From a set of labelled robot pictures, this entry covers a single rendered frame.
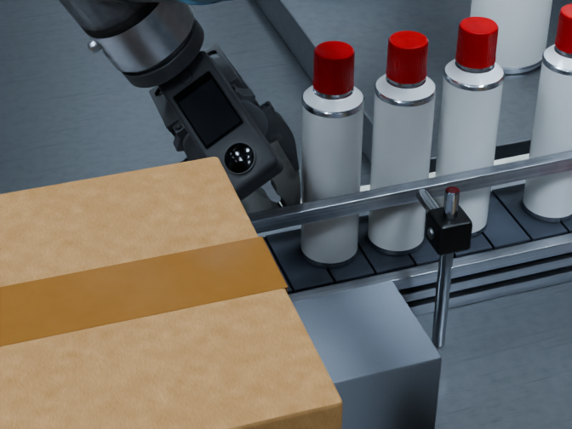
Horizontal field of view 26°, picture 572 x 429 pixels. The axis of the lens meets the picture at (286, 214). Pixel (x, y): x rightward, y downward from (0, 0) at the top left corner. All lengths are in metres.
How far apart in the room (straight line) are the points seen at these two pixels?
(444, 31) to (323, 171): 0.49
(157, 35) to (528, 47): 0.58
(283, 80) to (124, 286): 0.80
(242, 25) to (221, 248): 0.90
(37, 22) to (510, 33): 0.61
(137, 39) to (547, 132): 0.40
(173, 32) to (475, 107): 0.28
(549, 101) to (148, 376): 0.57
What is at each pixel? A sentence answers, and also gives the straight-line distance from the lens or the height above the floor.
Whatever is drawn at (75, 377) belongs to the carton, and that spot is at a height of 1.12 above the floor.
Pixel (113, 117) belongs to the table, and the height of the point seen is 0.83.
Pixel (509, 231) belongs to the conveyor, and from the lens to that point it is 1.16.
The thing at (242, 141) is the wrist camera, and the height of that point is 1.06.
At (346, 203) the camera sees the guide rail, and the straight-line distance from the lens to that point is 1.04.
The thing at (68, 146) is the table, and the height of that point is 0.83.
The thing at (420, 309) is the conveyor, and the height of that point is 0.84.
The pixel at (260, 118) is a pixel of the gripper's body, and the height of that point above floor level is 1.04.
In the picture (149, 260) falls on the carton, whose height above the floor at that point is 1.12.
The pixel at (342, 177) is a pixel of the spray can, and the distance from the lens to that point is 1.04.
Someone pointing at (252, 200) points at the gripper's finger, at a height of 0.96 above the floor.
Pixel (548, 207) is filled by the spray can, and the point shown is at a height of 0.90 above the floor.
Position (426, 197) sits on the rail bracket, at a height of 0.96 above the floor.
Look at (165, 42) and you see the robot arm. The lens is 0.93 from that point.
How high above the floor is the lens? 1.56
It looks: 36 degrees down
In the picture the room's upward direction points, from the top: straight up
